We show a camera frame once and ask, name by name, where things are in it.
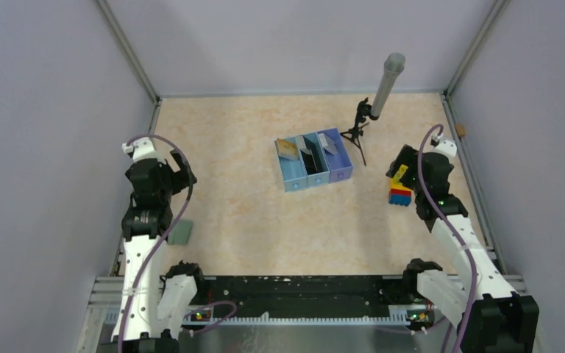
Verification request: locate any black credit card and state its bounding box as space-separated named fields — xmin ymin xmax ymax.
xmin=300 ymin=149 xmax=323 ymax=175

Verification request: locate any gold credit card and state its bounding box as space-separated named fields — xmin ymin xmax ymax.
xmin=275 ymin=138 xmax=300 ymax=160

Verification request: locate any coloured toy brick block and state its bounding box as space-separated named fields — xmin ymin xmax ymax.
xmin=388 ymin=165 xmax=413 ymax=207

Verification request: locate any small brown wall piece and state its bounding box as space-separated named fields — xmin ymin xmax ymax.
xmin=455 ymin=124 xmax=466 ymax=138

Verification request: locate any light blue card tray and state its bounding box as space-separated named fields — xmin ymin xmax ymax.
xmin=278 ymin=155 xmax=308 ymax=192

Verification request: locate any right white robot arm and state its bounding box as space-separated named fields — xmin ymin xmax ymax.
xmin=386 ymin=136 xmax=539 ymax=352

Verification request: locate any purple card tray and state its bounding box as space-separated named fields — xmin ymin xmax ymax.
xmin=317 ymin=128 xmax=353 ymax=183

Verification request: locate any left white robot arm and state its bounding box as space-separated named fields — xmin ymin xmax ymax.
xmin=99 ymin=135 xmax=207 ymax=352

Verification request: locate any middle blue card tray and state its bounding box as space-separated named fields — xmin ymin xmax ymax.
xmin=295 ymin=132 xmax=330 ymax=188

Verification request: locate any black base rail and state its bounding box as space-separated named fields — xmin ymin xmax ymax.
xmin=190 ymin=275 xmax=438 ymax=326

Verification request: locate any green leather card holder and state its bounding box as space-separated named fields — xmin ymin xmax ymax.
xmin=167 ymin=220 xmax=193 ymax=246

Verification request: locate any grey cylinder on tripod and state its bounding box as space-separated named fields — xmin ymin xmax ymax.
xmin=370 ymin=52 xmax=405 ymax=121

